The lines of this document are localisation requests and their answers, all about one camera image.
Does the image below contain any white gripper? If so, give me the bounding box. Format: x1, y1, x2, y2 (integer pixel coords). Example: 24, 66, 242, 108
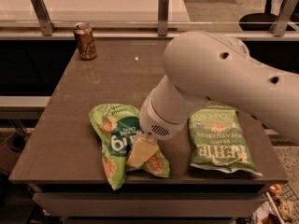
125, 89, 188, 169

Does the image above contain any green Dang rice chip bag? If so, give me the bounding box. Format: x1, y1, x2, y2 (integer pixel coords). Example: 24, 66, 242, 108
89, 104, 170, 190

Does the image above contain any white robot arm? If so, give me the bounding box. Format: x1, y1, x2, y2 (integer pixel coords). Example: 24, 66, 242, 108
139, 31, 299, 142

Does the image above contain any green Kettle potato chip bag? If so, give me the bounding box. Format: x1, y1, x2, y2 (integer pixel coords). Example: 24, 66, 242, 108
188, 104, 262, 175

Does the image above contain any orange soda can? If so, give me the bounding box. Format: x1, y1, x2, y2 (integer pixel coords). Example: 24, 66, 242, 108
74, 22, 97, 60

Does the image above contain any glass partition panel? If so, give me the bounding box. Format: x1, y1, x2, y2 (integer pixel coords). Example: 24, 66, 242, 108
0, 0, 299, 33

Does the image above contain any black office chair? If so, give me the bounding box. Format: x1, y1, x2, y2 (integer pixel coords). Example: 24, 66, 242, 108
238, 0, 299, 32

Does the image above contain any wire basket with snacks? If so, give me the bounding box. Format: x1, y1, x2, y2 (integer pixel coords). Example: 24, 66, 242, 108
233, 184, 299, 224

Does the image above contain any middle metal glass bracket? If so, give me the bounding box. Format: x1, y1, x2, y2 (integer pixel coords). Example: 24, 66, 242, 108
157, 0, 169, 36

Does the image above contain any metal glass bracket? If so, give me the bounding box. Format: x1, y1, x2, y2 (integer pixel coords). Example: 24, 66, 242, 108
30, 0, 55, 36
269, 0, 299, 37
157, 0, 169, 36

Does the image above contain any left metal glass bracket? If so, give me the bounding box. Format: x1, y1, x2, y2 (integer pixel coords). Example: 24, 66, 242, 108
30, 0, 55, 36

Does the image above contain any right metal glass bracket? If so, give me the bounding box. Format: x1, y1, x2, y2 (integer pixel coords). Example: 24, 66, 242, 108
269, 0, 299, 37

